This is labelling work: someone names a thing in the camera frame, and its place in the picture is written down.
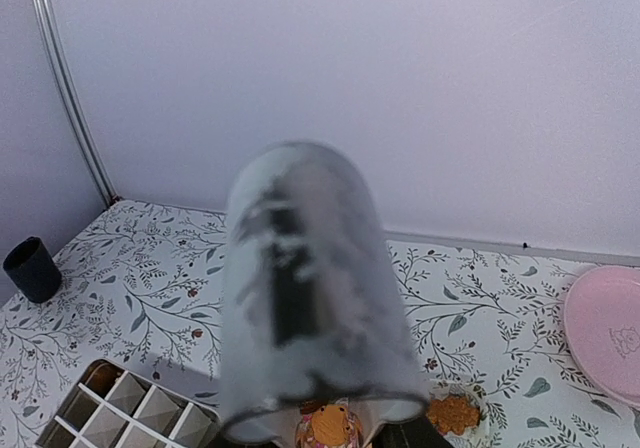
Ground metal serving tongs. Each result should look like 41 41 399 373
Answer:
220 142 427 447

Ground orange flower cookie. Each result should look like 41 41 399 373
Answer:
426 395 481 436

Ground metal tin with white dividers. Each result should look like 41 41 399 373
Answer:
34 360 220 447

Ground dark blue cup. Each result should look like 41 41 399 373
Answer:
2 237 62 304

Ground pink plate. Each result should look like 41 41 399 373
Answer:
563 266 639 408

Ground left aluminium frame post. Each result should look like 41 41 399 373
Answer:
32 0 119 207

